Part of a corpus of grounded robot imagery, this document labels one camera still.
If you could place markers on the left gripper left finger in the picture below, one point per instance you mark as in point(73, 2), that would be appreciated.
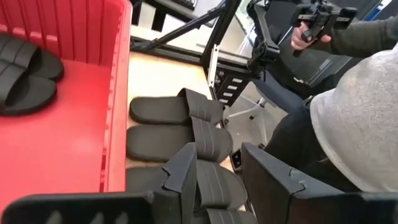
point(180, 199)

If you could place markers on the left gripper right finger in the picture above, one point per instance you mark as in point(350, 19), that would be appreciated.
point(280, 199)

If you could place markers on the black rubber slide sandal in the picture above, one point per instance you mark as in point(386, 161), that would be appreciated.
point(217, 183)
point(155, 143)
point(161, 109)
point(46, 67)
point(31, 96)
point(230, 217)

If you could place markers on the person's forearm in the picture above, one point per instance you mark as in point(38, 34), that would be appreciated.
point(363, 37)

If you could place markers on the red plastic bin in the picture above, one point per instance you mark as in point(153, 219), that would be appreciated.
point(62, 140)

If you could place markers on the office chair with white base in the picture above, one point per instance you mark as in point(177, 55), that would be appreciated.
point(280, 93)

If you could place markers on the person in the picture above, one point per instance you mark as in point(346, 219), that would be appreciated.
point(357, 118)

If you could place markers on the black box with white labels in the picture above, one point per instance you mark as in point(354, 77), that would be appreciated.
point(231, 90)

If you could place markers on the person's hand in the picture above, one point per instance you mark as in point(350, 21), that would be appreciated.
point(298, 39)

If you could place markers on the black desk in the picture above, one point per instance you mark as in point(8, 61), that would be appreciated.
point(161, 12)

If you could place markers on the white metal bracket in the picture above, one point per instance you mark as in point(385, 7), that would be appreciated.
point(213, 65)

